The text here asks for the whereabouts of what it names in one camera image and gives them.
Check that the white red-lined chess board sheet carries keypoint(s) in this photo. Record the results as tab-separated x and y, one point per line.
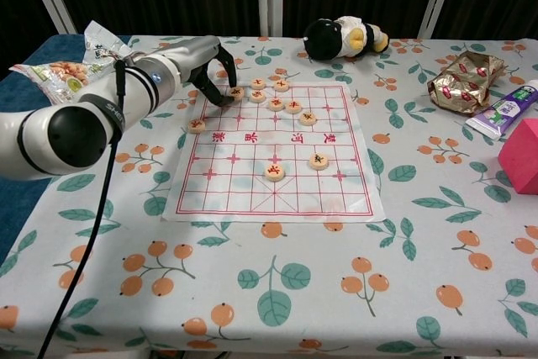
273	191

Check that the pink foam cube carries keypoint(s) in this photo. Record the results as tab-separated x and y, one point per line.
523	157

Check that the floral patterned tablecloth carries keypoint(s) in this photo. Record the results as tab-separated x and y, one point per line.
294	275

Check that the gold foil snack bag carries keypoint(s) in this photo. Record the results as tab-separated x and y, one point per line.
462	86

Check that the round wooden chess piece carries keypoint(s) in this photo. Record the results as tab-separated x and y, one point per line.
196	125
238	92
319	160
294	106
256	96
274	172
281	85
276	103
257	83
308	117

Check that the white green snack bag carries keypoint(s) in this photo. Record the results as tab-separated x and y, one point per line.
63	75

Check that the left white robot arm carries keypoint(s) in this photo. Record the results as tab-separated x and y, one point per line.
84	119

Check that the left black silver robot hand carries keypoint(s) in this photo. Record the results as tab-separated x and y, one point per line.
197	56

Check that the white purple toothpaste tube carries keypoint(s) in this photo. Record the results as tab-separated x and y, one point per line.
504	113

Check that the black white plush toy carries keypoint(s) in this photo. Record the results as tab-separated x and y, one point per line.
336	39

